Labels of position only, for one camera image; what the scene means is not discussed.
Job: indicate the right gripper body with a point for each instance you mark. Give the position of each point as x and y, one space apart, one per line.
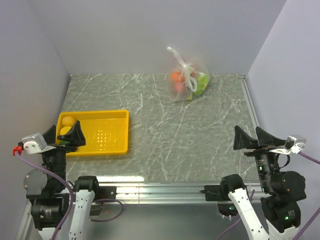
264 152

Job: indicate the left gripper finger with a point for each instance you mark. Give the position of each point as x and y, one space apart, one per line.
75 136
50 136

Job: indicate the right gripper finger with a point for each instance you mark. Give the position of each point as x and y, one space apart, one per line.
265 139
242 140

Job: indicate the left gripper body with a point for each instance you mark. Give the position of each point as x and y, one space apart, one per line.
60 150

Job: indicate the clear plastic bag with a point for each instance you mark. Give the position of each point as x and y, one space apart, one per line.
190 70

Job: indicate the light green fruit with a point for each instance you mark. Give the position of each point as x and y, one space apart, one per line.
202 83

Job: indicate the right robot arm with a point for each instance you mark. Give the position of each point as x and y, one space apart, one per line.
284 188

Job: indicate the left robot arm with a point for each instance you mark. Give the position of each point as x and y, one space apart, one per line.
60 210

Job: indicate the dark green fruit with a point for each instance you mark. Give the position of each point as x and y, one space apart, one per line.
62 142

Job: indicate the yellow fruit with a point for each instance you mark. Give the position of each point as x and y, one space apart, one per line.
64 130

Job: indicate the pale orange fruit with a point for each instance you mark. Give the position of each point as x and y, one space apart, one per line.
68 121

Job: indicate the pink fruit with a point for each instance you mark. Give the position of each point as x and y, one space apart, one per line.
180 88

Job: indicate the yellow plastic tray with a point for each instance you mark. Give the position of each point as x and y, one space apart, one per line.
105 131

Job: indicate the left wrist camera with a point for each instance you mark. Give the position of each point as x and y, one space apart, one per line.
32 144

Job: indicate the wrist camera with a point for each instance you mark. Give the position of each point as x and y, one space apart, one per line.
294 144
32 144

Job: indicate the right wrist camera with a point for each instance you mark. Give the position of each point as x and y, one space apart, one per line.
294 144

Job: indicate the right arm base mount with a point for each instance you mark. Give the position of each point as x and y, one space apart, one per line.
214 193

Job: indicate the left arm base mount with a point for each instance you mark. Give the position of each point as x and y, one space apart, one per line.
104 192

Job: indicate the aluminium rail frame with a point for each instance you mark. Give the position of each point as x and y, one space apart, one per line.
175 148

